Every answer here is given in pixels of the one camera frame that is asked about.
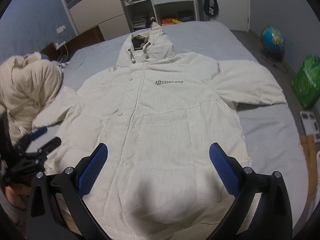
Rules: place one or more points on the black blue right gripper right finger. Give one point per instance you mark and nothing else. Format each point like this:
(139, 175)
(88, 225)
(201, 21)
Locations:
(272, 218)

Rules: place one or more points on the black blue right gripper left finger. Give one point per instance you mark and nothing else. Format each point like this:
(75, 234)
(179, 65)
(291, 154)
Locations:
(44, 217)

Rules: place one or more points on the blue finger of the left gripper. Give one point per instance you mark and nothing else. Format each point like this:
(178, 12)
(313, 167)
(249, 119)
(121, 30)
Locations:
(37, 133)

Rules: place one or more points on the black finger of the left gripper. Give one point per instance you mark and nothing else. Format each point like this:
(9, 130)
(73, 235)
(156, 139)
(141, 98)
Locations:
(50, 146)

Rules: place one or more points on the white hooded padded jacket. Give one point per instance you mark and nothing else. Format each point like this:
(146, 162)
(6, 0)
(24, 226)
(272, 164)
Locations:
(160, 119)

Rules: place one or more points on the person's left hand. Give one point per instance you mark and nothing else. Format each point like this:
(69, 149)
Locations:
(14, 195)

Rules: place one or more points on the cream fleece blanket pile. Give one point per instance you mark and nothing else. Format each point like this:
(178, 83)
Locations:
(29, 83)

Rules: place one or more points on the bed with grey-blue sheet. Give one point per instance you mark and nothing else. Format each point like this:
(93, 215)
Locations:
(262, 134)

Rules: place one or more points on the wooden board on floor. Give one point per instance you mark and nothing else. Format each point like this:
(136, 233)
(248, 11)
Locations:
(309, 150)

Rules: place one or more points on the white bathroom scale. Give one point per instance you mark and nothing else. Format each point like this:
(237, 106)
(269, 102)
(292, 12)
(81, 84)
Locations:
(310, 124)

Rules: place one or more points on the dark wooden headboard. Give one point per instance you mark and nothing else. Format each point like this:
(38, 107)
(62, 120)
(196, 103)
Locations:
(85, 39)

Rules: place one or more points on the green shopping bag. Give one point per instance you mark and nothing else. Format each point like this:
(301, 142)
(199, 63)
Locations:
(305, 84)

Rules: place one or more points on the sliding wardrobe door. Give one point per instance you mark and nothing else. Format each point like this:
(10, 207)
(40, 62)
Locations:
(109, 15)

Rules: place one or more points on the orange yellow box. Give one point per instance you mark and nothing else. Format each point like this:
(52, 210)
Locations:
(170, 21)

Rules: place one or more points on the open wardrobe shelf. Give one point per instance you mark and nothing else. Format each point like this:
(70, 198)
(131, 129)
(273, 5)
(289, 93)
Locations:
(140, 14)

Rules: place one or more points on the blue world globe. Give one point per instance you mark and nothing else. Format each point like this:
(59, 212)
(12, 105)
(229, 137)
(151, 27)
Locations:
(272, 40)

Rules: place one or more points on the black Yonex racket bag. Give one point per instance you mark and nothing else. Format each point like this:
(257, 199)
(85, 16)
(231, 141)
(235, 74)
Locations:
(211, 8)

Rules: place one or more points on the white charger with cable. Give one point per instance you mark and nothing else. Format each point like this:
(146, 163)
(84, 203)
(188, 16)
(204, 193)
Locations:
(63, 50)

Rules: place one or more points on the white wall socket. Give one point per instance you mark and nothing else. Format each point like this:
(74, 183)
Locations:
(61, 29)

